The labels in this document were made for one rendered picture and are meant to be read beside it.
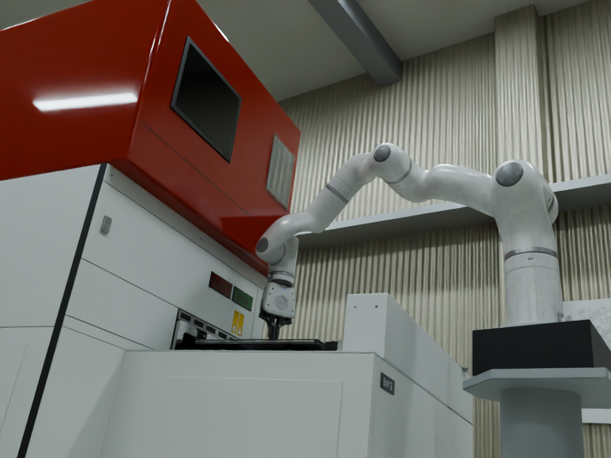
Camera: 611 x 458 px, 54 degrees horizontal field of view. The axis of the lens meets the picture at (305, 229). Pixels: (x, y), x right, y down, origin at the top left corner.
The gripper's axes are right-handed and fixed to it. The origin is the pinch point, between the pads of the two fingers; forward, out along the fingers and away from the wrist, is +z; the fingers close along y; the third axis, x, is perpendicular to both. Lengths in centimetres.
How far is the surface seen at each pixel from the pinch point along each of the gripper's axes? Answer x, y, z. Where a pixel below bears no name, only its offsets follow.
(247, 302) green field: 14.0, -4.1, -12.0
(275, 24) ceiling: 216, 63, -316
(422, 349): -46, 19, 7
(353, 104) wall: 231, 154, -285
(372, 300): -59, -5, 4
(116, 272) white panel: -20, -52, -1
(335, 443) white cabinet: -60, -12, 33
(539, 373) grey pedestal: -81, 19, 17
